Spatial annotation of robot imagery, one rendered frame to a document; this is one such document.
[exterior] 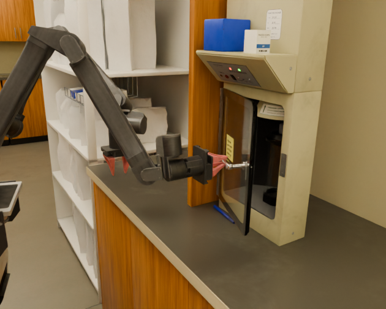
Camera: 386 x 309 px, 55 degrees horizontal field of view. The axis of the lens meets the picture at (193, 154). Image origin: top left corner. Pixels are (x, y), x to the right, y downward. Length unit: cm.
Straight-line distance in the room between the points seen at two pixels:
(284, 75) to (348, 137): 55
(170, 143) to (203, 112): 36
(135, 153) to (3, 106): 35
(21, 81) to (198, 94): 57
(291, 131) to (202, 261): 45
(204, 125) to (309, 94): 41
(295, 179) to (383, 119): 42
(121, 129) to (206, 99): 42
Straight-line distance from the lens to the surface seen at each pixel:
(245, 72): 108
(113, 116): 99
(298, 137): 109
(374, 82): 141
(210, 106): 133
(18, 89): 104
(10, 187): 144
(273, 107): 115
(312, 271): 112
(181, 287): 122
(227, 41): 111
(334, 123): 152
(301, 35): 104
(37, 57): 103
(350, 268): 117
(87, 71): 100
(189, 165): 102
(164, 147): 100
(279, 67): 99
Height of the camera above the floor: 155
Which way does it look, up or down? 18 degrees down
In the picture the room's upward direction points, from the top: 1 degrees clockwise
